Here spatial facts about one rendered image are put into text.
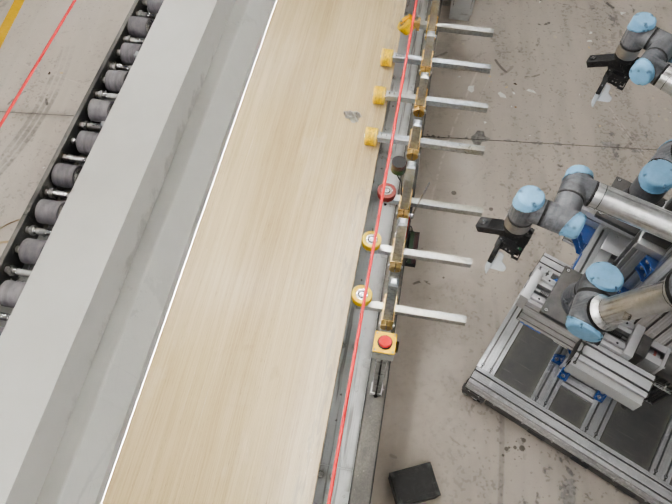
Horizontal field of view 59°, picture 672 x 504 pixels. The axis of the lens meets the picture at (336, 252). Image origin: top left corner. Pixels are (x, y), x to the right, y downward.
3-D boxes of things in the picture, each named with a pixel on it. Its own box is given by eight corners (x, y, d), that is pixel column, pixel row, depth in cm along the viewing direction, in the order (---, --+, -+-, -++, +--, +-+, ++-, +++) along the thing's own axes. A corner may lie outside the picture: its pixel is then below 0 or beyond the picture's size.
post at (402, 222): (397, 276, 259) (408, 217, 217) (396, 283, 258) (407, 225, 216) (389, 275, 260) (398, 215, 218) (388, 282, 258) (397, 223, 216)
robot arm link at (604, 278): (614, 284, 203) (631, 266, 192) (604, 316, 198) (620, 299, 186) (580, 270, 206) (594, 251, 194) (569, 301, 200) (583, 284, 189)
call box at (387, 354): (395, 342, 193) (397, 333, 186) (392, 362, 190) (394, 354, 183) (374, 339, 194) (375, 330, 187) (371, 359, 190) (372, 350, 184)
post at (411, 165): (405, 226, 269) (416, 160, 228) (404, 232, 268) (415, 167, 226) (397, 225, 270) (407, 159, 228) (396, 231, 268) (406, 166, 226)
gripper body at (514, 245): (516, 262, 179) (526, 242, 168) (490, 248, 181) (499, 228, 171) (527, 244, 182) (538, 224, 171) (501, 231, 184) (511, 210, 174)
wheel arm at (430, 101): (486, 107, 271) (488, 102, 268) (486, 113, 269) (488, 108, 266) (378, 94, 276) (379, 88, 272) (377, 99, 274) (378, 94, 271)
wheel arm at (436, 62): (489, 69, 283) (491, 63, 280) (489, 74, 281) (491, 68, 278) (386, 56, 288) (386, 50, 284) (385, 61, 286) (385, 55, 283)
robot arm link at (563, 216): (594, 200, 159) (554, 184, 161) (582, 231, 154) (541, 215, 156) (584, 215, 166) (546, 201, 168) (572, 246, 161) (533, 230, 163)
